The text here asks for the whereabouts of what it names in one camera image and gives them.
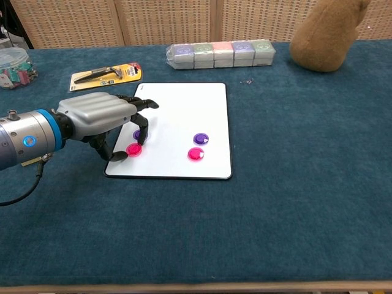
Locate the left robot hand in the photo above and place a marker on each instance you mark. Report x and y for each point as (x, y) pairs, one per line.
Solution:
(95, 113)

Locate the plain purple round magnet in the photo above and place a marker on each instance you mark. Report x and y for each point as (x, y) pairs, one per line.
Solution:
(135, 134)

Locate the plain pink round magnet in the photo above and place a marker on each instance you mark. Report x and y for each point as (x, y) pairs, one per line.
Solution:
(133, 150)

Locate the purple magnet with white mark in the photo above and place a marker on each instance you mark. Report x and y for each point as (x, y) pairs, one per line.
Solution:
(200, 138)

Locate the pink magnet with white mark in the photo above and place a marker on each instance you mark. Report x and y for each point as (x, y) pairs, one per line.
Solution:
(196, 154)

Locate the white magnetic board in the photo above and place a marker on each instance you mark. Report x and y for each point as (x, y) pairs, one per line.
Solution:
(183, 116)

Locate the razor in yellow blister pack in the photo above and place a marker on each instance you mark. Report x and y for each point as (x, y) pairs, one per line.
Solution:
(122, 76)

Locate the clear jar of binder clips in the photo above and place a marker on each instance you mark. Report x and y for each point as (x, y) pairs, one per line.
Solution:
(13, 67)

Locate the wicker folding screen panel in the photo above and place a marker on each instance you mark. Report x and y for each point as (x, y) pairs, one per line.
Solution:
(260, 18)
(67, 21)
(168, 21)

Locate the black stand pole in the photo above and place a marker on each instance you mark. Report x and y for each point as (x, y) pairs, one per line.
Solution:
(23, 33)

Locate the wrapped pack of five boxes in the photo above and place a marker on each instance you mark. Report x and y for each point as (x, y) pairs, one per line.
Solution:
(220, 55)

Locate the small metal paper clip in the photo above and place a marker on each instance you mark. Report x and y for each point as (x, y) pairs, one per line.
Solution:
(247, 81)

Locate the teal felt table cover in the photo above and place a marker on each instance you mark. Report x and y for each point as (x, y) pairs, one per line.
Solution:
(275, 214)

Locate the brown plush toy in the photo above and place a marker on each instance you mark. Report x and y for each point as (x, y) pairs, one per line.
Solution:
(324, 39)

